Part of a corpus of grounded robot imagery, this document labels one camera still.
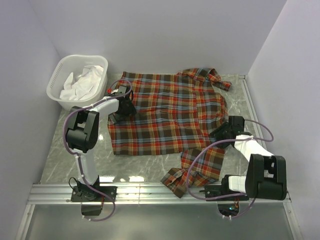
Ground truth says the aluminium right side rail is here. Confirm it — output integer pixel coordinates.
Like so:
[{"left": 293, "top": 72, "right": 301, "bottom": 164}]
[{"left": 239, "top": 75, "right": 274, "bottom": 149}]

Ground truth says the white plastic laundry basket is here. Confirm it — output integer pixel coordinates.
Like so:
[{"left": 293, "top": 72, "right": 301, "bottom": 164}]
[{"left": 46, "top": 54, "right": 108, "bottom": 111}]

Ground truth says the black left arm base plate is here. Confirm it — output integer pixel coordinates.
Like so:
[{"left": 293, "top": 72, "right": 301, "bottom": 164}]
[{"left": 70, "top": 185, "right": 117, "bottom": 203}]

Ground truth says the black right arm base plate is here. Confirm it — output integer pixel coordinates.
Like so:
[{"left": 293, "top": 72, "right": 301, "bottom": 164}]
[{"left": 199, "top": 185, "right": 249, "bottom": 202}]

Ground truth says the aluminium mounting rail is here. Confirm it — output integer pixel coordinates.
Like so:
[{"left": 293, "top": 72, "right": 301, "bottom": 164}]
[{"left": 26, "top": 181, "right": 292, "bottom": 205}]

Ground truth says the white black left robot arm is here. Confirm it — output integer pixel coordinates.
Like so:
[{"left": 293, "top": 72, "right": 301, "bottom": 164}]
[{"left": 63, "top": 85, "right": 137, "bottom": 201}]

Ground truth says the white crumpled shirt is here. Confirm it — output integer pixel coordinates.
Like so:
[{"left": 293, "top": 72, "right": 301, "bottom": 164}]
[{"left": 59, "top": 65, "right": 104, "bottom": 101}]

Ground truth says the red brown plaid shirt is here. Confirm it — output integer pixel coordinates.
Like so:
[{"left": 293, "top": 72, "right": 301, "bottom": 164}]
[{"left": 108, "top": 68, "right": 232, "bottom": 198}]

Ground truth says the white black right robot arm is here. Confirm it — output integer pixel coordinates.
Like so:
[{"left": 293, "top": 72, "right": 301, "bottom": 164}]
[{"left": 209, "top": 116, "right": 287, "bottom": 201}]

